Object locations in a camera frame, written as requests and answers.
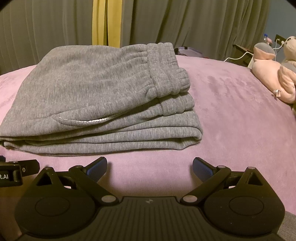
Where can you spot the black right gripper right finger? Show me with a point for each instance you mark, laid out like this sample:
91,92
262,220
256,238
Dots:
211,177

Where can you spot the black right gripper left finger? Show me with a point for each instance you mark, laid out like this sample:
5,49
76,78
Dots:
87,177

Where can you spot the grey sweatpants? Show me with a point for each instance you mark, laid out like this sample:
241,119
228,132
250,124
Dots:
81,100

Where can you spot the pink purple bed blanket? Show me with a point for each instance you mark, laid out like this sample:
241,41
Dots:
243,125

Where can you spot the long pink plush pillow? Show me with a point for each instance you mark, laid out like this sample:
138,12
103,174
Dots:
279,78

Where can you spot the storage box with red contents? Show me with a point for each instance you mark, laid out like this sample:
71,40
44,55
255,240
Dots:
188,51

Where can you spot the dark bedside table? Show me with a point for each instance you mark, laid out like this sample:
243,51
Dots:
244,57

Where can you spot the grey green curtain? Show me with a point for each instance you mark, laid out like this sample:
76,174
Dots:
30,29

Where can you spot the clear plastic water bottle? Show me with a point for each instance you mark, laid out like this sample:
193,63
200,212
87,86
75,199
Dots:
265,39

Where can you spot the yellow curtain stripe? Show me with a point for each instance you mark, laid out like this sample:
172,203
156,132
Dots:
106,22

